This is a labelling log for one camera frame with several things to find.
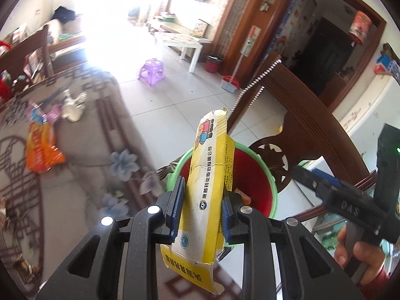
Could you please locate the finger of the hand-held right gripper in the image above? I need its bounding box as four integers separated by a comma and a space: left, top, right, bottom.
311, 168, 341, 188
292, 166, 326, 196

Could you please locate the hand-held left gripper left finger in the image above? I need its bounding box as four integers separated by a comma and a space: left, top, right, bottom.
36, 176, 186, 300

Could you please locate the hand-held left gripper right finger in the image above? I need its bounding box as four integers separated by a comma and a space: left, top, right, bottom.
219, 190, 366, 300

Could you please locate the yellow cardboard box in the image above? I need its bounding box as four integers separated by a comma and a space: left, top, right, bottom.
160, 109, 236, 296

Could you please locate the red bucket with green rim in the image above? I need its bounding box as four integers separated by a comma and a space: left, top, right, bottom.
165, 142, 279, 257

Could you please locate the person's right forearm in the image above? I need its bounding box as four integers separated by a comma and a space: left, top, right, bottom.
356, 264, 394, 300

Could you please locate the person's right hand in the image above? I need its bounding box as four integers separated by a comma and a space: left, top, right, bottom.
334, 225, 386, 285

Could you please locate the wooden chair with beaded edge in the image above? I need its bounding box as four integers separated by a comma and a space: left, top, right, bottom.
228, 51, 379, 226

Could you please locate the blue red dustpan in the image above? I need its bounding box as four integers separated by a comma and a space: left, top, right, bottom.
221, 75, 241, 94

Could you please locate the purple plastic stool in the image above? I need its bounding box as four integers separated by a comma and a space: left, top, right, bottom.
137, 58, 166, 86

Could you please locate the small red waste bin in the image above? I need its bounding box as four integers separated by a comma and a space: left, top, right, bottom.
206, 55, 223, 74

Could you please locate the orange snack bag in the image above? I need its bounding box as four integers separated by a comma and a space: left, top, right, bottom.
25, 101, 66, 172

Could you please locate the red hanging lantern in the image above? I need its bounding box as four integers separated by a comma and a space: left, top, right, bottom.
348, 10, 374, 46

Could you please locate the pink plastic wrapper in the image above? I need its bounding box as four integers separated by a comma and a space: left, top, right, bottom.
44, 104, 63, 124

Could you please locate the crumpled newspaper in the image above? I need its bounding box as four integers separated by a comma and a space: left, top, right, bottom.
12, 254, 41, 283

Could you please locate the colourful cartoon door curtain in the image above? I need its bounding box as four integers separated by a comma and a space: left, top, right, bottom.
272, 0, 322, 69

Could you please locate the white coffee table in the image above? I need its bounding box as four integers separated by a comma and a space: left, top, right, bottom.
154, 31, 213, 73

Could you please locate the framed geometric picture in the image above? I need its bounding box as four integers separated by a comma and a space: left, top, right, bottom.
192, 19, 209, 37

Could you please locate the low television cabinet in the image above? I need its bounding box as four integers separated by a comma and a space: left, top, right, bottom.
147, 12, 194, 35

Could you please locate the wooden chair with carved back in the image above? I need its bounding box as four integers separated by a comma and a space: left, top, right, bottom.
0, 25, 55, 101

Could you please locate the black bag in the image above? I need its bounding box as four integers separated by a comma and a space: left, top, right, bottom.
51, 5, 77, 24

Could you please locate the wall shelf with toys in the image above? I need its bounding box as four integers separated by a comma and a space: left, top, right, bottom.
373, 42, 400, 85

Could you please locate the white handled broom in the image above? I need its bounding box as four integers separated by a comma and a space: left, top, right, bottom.
233, 26, 255, 82

